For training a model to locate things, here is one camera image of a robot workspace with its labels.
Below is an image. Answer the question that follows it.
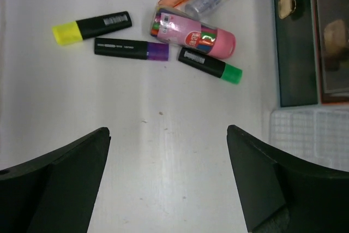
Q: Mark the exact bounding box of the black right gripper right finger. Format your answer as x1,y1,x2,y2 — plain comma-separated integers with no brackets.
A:
227,125,348,232

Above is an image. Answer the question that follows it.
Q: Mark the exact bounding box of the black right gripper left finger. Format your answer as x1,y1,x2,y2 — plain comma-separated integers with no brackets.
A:
1,127,111,232

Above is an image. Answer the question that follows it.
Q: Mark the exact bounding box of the clear top drawer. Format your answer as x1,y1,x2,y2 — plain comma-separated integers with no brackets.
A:
314,0,348,104

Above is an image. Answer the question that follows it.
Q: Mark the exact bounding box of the green cap black highlighter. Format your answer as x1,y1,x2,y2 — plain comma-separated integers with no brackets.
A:
178,47,243,85

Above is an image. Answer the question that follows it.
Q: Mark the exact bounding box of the purple cap black highlighter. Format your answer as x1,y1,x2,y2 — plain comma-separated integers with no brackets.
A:
94,38,170,61

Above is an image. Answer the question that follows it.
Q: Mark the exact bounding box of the yellow cap black highlighter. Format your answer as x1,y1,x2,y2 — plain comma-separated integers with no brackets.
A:
52,11,133,45

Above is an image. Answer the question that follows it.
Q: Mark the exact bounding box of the teal drawer organizer box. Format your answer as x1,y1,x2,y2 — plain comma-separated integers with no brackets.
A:
274,0,346,107

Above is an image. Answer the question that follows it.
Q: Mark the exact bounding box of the pink lid marker tube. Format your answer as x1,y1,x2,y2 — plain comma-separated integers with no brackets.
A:
150,5,236,59

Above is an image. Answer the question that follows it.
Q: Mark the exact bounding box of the white wire file rack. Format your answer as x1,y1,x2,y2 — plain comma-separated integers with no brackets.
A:
270,108,348,171

